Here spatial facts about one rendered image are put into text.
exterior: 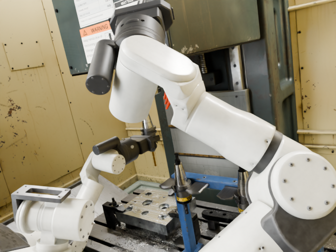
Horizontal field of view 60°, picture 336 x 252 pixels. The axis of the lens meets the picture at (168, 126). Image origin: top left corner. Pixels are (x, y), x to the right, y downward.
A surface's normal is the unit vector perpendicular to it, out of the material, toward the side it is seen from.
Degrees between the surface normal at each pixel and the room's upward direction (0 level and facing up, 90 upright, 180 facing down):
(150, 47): 41
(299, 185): 60
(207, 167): 92
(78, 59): 90
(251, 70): 90
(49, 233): 70
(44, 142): 90
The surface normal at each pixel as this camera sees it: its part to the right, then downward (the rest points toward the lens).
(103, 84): 0.03, 0.72
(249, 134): -0.04, -0.22
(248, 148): -0.26, 0.20
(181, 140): -0.59, 0.29
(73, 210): -0.05, -0.71
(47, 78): 0.79, 0.00
